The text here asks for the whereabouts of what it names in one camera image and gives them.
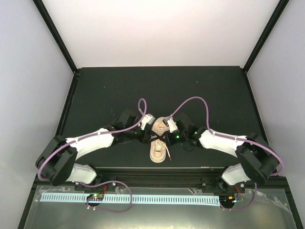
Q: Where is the white shoelace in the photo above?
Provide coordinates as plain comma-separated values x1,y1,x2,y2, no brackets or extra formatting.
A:
152,128,171,163

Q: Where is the white beige sneaker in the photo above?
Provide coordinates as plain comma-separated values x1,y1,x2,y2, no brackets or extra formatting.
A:
150,117,169,163

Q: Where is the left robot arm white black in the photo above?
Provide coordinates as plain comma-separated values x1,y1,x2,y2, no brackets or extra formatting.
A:
35,109,155,190

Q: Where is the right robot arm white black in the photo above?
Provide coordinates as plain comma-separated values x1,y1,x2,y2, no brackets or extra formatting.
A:
150,114,280,192

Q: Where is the left small circuit board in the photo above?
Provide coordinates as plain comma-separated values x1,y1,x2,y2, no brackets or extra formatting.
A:
86,193,104,201

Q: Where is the small circuit board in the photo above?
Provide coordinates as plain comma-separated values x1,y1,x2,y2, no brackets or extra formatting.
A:
219,196,244,204
86,193,104,201

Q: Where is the right small circuit board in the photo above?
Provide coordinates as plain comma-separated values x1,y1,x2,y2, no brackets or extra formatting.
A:
219,196,244,204

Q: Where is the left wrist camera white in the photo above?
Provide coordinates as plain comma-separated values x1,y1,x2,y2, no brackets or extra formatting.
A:
140,114,155,130

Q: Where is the black front frame rail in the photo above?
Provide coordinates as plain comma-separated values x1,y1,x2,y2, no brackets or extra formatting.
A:
35,167,286,191

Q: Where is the light blue slotted cable duct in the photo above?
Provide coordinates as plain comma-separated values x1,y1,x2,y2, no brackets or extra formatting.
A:
40,193,220,207

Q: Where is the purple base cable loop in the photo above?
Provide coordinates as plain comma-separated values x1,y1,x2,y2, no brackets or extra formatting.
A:
78,180,133,212

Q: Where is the black aluminium frame left post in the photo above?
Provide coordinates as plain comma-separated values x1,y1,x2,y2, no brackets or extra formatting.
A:
33,0,78,73

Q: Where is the black aluminium frame post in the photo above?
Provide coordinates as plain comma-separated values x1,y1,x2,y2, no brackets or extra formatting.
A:
243,0,290,73
33,0,78,73

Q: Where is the black aluminium frame right post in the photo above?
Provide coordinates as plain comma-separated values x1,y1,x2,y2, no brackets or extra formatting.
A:
243,0,290,73

